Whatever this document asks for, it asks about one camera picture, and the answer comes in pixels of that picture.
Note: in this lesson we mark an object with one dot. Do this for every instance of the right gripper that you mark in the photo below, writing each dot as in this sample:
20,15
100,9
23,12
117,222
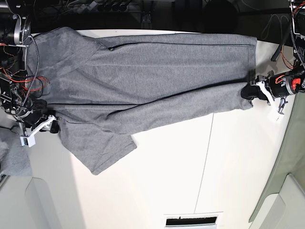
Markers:
30,117

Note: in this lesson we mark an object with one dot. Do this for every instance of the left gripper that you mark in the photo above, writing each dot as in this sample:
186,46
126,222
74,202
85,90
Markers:
275,88

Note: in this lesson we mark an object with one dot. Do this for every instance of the grey t-shirt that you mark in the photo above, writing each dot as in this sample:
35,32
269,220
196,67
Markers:
104,90

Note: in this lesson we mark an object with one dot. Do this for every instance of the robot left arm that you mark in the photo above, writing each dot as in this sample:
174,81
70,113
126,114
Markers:
296,31

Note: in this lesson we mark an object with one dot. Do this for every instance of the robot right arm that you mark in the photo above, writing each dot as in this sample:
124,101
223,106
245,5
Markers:
20,92

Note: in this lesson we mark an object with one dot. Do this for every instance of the grey folded cloth pile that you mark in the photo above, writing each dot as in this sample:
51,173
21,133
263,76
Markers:
14,158

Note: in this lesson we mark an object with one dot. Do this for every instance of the green chair at right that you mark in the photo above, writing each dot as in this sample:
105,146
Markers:
291,153

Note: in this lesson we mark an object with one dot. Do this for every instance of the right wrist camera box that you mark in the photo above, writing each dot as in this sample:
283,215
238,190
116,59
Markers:
28,140

